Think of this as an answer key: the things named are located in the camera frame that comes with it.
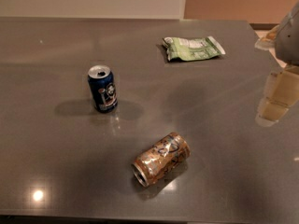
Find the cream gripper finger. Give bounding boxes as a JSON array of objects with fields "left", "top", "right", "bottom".
[
  {"left": 255, "top": 64, "right": 299, "bottom": 127},
  {"left": 254, "top": 25, "right": 279, "bottom": 50}
]

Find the orange soda can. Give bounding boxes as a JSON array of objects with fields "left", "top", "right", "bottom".
[{"left": 132, "top": 133, "right": 191, "bottom": 188}]

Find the blue soda can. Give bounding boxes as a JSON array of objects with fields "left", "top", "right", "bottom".
[{"left": 88, "top": 64, "right": 118, "bottom": 113}]

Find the green chip bag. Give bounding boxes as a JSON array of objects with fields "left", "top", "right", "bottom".
[{"left": 163, "top": 36, "right": 226, "bottom": 62}]

